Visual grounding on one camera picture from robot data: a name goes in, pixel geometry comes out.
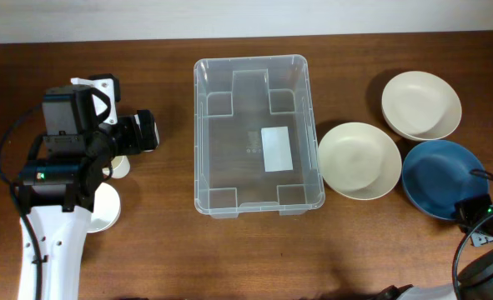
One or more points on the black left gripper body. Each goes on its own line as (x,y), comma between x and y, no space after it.
(126,138)

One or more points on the cream white plastic cup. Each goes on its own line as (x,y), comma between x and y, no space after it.
(117,168)

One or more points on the dark blue bowl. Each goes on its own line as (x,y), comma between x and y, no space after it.
(436,176)

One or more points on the cream bowl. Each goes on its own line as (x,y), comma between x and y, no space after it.
(359,161)
(421,106)

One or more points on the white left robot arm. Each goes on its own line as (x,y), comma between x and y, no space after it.
(55,196)

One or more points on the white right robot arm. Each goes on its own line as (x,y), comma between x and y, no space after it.
(475,281)

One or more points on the clear plastic storage container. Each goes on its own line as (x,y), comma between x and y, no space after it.
(234,98)

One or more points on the white label in container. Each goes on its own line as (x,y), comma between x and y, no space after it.
(276,149)

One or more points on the white small bowl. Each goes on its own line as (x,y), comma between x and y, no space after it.
(106,209)

